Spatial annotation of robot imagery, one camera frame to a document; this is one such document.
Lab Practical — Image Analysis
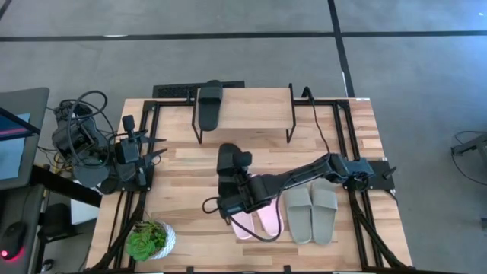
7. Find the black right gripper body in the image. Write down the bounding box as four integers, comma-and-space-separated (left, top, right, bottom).
217, 173, 273, 218

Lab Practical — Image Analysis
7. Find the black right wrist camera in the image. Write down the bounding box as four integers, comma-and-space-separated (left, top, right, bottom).
232, 151, 253, 169

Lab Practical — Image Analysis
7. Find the green succulent in white pot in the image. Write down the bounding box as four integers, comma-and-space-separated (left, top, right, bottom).
126, 219, 177, 263

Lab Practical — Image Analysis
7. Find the grey framed monitor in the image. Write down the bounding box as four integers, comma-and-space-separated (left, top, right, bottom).
0, 87, 50, 191

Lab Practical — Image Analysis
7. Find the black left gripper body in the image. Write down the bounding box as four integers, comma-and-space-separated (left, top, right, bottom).
115, 129, 151, 187

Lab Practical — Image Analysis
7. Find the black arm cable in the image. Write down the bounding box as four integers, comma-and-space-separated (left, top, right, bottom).
201, 196, 285, 244
66, 90, 110, 168

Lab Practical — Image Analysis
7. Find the white box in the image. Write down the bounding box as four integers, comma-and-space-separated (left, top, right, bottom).
70, 197, 101, 225

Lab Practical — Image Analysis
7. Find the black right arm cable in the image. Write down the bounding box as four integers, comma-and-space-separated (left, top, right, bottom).
201, 196, 285, 244

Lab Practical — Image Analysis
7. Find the black table power cable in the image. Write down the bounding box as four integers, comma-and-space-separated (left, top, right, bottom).
302, 86, 332, 155

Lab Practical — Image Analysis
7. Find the pink rubber slide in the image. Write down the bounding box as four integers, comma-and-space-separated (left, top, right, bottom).
230, 174, 263, 241
255, 197, 285, 238

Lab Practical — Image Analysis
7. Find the black computer mouse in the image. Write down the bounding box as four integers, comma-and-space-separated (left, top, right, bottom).
0, 221, 27, 262

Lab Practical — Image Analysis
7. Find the black rubber slide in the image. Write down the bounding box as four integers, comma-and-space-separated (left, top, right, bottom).
197, 79, 224, 132
215, 142, 247, 191

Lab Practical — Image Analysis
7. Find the grey rubber slide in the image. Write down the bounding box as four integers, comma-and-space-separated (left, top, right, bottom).
310, 178, 339, 245
284, 184, 314, 244

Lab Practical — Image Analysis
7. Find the black metal table frame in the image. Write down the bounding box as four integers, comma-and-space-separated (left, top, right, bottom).
91, 99, 414, 272

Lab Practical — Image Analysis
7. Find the wooden shelf with black frame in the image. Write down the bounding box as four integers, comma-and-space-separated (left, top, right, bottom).
191, 82, 297, 145

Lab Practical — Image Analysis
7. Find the grey side desk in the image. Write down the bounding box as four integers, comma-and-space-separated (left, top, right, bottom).
0, 184, 46, 274

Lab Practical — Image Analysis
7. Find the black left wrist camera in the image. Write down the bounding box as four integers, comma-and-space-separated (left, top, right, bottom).
121, 115, 137, 140

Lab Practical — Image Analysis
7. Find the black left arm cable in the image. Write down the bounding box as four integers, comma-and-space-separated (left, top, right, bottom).
66, 90, 110, 168

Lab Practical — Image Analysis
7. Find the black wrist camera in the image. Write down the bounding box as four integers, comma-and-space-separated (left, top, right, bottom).
121, 115, 137, 140
232, 151, 253, 169

